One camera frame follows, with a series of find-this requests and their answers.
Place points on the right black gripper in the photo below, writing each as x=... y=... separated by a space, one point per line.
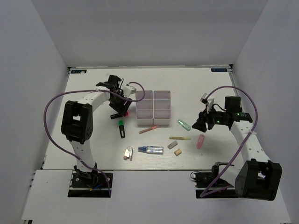
x=200 y=124

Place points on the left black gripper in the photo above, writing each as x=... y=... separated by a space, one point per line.
x=121 y=109

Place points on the pink black highlighter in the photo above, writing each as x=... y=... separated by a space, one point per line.
x=118 y=116

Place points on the green black highlighter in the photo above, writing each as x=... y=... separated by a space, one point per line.
x=121 y=129

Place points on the green translucent correction tape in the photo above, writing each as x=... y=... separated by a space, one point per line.
x=184 y=125

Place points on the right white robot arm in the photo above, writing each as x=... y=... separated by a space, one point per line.
x=259 y=177

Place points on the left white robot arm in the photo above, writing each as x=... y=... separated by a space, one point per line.
x=77 y=122

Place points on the pink translucent correction tape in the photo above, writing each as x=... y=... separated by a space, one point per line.
x=200 y=141

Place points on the yellow thin marker pen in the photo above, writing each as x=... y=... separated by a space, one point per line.
x=179 y=138

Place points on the grey eraser block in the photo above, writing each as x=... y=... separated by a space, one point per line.
x=172 y=145

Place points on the left white compartment organizer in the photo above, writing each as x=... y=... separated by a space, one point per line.
x=144 y=110

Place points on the white compartment organizer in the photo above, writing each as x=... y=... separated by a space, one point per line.
x=161 y=108
x=144 y=110

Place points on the tan eraser block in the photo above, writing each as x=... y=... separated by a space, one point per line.
x=177 y=152

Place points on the pink white stapler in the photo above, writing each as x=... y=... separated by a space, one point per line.
x=128 y=154

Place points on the right white compartment organizer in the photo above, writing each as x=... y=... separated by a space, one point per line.
x=161 y=108

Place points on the blue clear spray bottle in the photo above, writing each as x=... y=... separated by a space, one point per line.
x=151 y=149

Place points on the left blue table label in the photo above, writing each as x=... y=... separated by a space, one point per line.
x=78 y=71

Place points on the blue table label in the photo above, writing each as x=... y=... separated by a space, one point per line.
x=78 y=71
x=219 y=70

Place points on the right blue table label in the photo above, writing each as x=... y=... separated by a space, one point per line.
x=219 y=70

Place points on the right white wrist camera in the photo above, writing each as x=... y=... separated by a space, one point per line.
x=208 y=101

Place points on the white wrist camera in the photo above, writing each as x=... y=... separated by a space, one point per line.
x=208 y=101
x=128 y=90

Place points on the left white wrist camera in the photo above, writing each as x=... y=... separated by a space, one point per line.
x=128 y=90

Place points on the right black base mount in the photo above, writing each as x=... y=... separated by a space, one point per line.
x=203 y=178

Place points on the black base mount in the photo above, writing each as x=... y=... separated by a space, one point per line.
x=90 y=184
x=203 y=178

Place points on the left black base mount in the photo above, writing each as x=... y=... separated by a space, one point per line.
x=90 y=184

